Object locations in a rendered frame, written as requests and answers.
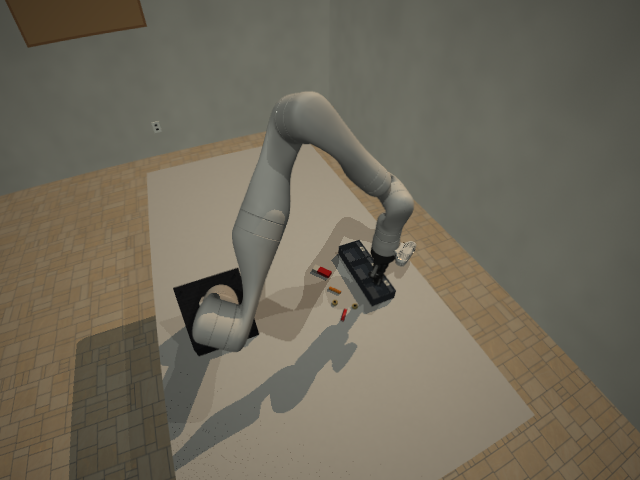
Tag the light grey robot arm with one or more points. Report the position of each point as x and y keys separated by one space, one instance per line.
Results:
x=296 y=119

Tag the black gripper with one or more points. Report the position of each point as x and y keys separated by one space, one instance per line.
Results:
x=379 y=264

